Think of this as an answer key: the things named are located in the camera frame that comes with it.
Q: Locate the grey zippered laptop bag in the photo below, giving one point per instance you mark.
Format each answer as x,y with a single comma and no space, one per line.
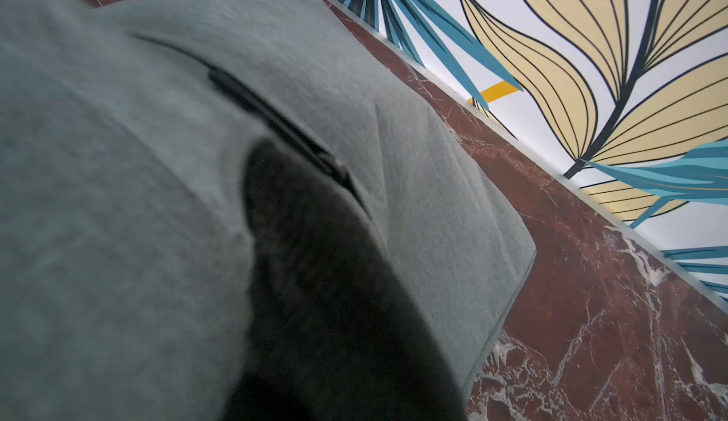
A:
229,210

